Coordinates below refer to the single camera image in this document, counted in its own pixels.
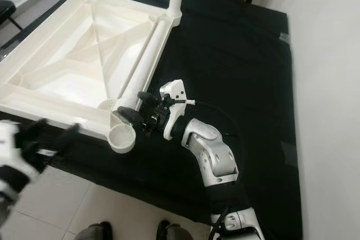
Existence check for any white plastic children table top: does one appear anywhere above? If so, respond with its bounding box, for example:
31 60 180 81
0 0 182 153

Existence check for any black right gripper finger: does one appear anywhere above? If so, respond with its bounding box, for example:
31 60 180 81
117 106 150 128
137 91 161 108

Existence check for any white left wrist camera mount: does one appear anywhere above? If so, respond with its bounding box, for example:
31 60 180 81
0 121 22 167

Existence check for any black metal-legged chair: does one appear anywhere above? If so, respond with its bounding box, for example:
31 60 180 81
0 0 17 47

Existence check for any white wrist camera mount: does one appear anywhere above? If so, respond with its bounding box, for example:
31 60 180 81
0 121 22 167
159 80 197 141

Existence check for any black table cloth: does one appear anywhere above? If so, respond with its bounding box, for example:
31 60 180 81
0 0 304 240

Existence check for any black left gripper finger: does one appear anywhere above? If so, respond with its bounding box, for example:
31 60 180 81
22 117 48 139
55 123 80 145

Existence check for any dark right robot foot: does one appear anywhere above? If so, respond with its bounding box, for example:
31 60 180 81
156 220 172 240

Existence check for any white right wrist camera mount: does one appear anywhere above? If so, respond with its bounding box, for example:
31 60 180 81
159 80 197 141

